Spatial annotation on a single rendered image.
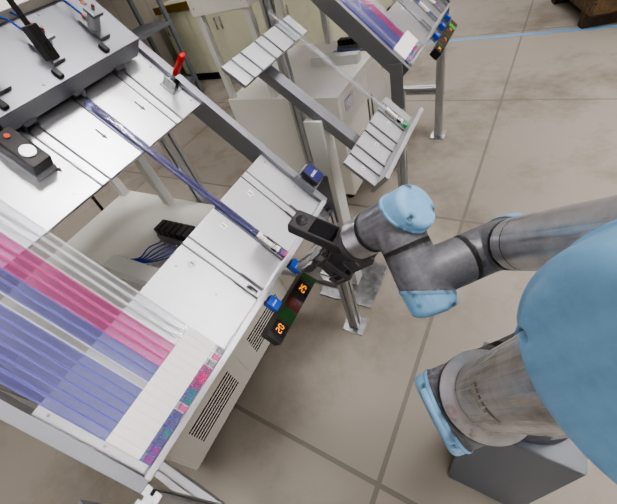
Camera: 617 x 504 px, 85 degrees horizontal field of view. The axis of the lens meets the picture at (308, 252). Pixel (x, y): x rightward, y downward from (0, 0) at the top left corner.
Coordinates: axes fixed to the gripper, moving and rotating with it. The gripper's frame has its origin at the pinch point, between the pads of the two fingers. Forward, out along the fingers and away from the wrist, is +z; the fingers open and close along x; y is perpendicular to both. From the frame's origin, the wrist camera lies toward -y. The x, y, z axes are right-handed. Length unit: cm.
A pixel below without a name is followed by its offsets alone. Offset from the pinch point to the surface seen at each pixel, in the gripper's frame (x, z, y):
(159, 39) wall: 273, 265, -221
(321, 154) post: 41.8, 10.2, -9.7
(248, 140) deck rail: 19.1, 0.7, -26.8
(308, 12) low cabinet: 269, 113, -83
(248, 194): 7.3, 1.6, -18.7
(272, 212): 7.5, 1.6, -11.7
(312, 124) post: 41.8, 3.6, -17.4
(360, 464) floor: -24, 38, 61
